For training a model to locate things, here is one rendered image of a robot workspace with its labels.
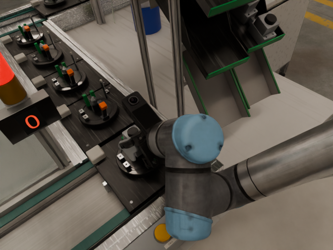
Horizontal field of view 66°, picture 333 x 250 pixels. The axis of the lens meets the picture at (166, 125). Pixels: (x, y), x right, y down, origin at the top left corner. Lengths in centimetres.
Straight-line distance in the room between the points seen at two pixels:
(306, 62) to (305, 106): 184
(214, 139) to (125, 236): 40
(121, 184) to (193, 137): 41
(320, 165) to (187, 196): 20
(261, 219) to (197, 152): 48
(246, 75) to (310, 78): 189
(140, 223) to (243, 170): 33
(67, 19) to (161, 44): 63
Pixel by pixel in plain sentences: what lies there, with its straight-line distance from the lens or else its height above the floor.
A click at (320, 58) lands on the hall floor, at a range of 306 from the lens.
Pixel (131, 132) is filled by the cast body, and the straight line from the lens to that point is 68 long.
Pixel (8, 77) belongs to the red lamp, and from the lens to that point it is 59.
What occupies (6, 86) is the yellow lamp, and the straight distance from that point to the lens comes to 59.
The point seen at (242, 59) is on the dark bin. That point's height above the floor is 121.
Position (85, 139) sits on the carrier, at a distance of 88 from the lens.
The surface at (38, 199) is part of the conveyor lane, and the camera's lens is 84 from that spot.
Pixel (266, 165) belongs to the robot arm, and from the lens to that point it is 46.
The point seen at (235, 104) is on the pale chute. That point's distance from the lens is 84.
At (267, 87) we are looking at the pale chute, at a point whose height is 101.
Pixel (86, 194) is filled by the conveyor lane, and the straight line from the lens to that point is 82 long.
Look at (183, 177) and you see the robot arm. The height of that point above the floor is 126.
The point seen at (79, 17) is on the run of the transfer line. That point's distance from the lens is 181.
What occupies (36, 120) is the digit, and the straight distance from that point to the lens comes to 65.
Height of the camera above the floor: 160
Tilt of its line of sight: 48 degrees down
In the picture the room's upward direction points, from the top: 8 degrees counter-clockwise
